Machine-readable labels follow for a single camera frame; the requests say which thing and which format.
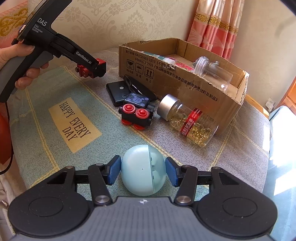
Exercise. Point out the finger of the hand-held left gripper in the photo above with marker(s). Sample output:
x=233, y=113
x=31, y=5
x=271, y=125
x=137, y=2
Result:
x=85, y=58

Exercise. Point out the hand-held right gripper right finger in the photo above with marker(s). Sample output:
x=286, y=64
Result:
x=172, y=172

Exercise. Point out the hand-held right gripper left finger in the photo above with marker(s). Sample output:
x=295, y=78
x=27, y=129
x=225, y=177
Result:
x=113, y=172

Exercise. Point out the light blue earbuds case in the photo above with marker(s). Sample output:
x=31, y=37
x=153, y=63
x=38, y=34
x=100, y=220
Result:
x=141, y=170

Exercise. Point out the green white medical box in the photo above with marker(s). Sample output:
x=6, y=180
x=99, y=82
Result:
x=157, y=56

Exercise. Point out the brown cardboard box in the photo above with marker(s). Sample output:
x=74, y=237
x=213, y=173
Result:
x=175, y=92

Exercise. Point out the pink plastic card case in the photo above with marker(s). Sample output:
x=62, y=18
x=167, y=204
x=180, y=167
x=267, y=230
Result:
x=182, y=64

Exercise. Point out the clear glass jar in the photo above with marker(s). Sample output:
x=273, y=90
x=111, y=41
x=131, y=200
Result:
x=214, y=73

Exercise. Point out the person's left hand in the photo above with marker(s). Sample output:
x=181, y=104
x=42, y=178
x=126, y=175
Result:
x=16, y=52

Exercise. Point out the pink orange gold patterned cloth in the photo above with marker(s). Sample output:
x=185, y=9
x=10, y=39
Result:
x=10, y=20

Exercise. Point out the black flat case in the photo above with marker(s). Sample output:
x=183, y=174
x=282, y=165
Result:
x=116, y=91

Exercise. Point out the capsule bottle silver cap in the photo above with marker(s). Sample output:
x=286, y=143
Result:
x=189, y=120

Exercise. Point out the black toy car red wheels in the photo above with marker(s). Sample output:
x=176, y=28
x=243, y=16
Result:
x=136, y=113

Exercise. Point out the black glasses case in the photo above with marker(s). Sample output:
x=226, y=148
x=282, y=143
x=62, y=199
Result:
x=141, y=89

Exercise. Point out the pink curtain with gold band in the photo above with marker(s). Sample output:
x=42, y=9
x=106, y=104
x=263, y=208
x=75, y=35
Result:
x=215, y=25

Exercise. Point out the wooden bed headboard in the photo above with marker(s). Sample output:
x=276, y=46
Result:
x=290, y=95

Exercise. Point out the white wall outlet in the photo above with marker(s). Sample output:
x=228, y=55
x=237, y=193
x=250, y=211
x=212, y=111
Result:
x=270, y=104

